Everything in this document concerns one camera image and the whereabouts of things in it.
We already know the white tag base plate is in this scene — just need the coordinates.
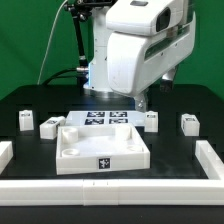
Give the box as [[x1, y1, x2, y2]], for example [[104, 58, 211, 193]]
[[66, 110, 145, 126]]

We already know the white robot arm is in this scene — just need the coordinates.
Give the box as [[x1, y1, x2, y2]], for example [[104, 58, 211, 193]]
[[84, 0, 196, 112]]

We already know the white fence piece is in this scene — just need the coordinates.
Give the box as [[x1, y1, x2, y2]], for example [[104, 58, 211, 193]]
[[0, 141, 13, 174], [195, 140, 224, 181]]

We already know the black cable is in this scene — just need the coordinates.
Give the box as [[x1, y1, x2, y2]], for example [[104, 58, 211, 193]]
[[43, 67, 88, 86]]

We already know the white left fence piece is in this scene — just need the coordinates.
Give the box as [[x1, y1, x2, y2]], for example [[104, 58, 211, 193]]
[[0, 141, 13, 174]]

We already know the white front fence wall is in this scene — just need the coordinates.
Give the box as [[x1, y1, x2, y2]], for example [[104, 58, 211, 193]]
[[0, 179, 224, 206]]

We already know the white square table top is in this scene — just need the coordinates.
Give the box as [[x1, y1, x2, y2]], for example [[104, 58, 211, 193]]
[[56, 123, 150, 175]]

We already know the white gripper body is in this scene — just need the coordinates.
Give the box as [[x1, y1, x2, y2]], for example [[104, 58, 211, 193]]
[[107, 22, 195, 97]]

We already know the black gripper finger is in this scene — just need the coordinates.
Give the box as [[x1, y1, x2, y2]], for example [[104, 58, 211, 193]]
[[134, 92, 148, 111], [160, 66, 178, 92]]

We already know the white right fence piece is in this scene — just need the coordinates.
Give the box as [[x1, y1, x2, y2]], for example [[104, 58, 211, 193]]
[[195, 140, 224, 181]]

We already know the white cable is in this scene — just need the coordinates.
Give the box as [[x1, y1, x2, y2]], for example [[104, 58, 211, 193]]
[[37, 0, 69, 86]]

